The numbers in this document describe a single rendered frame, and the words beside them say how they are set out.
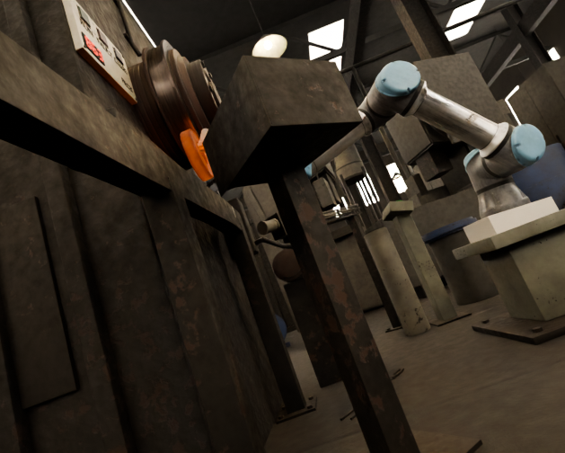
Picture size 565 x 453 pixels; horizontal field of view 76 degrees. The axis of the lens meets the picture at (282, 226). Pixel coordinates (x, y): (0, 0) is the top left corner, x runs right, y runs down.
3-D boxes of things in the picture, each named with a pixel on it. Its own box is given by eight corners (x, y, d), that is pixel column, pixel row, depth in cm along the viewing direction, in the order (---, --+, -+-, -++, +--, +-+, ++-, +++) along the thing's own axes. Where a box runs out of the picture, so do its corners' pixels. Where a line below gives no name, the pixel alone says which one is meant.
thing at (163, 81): (170, 141, 105) (129, 15, 115) (217, 188, 151) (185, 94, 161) (190, 133, 105) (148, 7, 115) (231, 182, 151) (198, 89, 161)
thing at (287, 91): (433, 536, 44) (242, 55, 59) (319, 484, 65) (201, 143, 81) (515, 448, 54) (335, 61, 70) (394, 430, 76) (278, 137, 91)
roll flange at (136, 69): (139, 154, 106) (101, 27, 116) (195, 196, 152) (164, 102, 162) (170, 141, 105) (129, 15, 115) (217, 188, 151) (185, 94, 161)
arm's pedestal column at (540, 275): (577, 292, 132) (541, 227, 137) (684, 291, 93) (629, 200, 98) (473, 331, 133) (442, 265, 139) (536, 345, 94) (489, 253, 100)
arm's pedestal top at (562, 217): (537, 229, 133) (532, 219, 134) (603, 209, 102) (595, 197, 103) (455, 260, 135) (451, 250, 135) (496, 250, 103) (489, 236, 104)
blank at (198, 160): (203, 188, 104) (214, 183, 103) (176, 138, 97) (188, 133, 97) (205, 173, 117) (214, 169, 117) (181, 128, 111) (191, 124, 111)
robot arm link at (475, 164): (497, 187, 129) (481, 154, 132) (525, 173, 116) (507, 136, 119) (468, 195, 127) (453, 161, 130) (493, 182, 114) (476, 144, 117)
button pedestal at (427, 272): (440, 327, 161) (384, 203, 174) (425, 323, 184) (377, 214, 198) (473, 315, 160) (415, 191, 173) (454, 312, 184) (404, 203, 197)
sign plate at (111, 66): (75, 50, 87) (59, -8, 91) (132, 105, 112) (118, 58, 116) (83, 46, 87) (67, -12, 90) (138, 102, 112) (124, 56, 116)
